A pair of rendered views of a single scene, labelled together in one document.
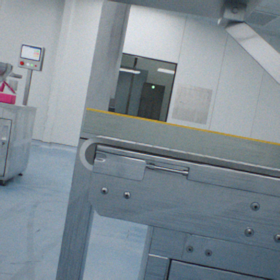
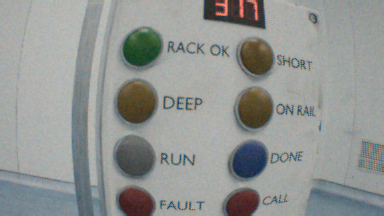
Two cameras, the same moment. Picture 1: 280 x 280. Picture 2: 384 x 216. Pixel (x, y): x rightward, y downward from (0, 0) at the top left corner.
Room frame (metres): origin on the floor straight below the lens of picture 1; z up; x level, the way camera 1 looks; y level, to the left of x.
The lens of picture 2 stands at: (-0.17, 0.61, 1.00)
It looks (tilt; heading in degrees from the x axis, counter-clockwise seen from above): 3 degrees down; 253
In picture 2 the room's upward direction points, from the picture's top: 4 degrees clockwise
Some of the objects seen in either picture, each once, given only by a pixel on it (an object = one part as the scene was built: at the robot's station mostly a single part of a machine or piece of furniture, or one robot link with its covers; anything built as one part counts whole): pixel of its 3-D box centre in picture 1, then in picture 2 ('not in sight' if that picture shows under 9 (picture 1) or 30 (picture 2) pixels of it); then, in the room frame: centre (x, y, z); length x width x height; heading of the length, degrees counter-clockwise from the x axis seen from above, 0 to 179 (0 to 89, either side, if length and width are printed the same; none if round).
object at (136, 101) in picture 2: not in sight; (135, 102); (-0.25, 0.25, 0.98); 0.03 x 0.01 x 0.03; 177
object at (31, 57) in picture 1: (28, 75); not in sight; (2.92, 1.24, 1.07); 0.23 x 0.10 x 0.62; 94
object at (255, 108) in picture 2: not in sight; (256, 108); (-0.33, 0.25, 0.98); 0.03 x 0.01 x 0.03; 177
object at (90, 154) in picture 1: (110, 146); not in sight; (0.53, 0.05, 0.78); 0.27 x 0.03 x 0.03; 177
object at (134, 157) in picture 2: not in sight; (134, 157); (-0.25, 0.25, 0.95); 0.03 x 0.01 x 0.03; 177
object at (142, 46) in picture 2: not in sight; (141, 46); (-0.25, 0.25, 1.02); 0.03 x 0.01 x 0.03; 177
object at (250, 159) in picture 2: not in sight; (250, 160); (-0.33, 0.25, 0.95); 0.03 x 0.01 x 0.03; 177
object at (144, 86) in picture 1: (136, 86); not in sight; (5.41, 0.21, 1.43); 1.38 x 0.01 x 1.16; 94
